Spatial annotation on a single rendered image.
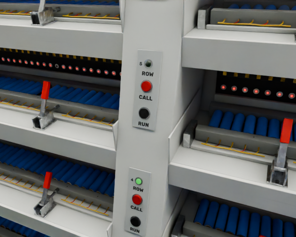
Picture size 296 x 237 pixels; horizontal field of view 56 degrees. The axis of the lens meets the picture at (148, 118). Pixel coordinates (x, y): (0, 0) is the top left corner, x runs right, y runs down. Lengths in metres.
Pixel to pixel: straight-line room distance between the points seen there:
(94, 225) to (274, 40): 0.47
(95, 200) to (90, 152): 0.15
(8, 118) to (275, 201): 0.53
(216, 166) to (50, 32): 0.36
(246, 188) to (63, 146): 0.33
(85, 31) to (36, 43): 0.12
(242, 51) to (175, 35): 0.10
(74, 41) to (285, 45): 0.33
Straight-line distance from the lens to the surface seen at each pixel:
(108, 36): 0.47
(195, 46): 0.41
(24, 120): 0.63
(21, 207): 0.71
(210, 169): 0.45
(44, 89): 0.58
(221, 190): 0.46
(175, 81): 0.42
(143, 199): 0.49
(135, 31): 0.44
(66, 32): 0.51
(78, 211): 0.65
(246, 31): 0.45
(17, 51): 0.82
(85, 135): 0.54
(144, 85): 0.43
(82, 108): 0.58
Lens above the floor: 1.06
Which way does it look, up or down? 14 degrees down
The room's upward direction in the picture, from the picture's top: 5 degrees clockwise
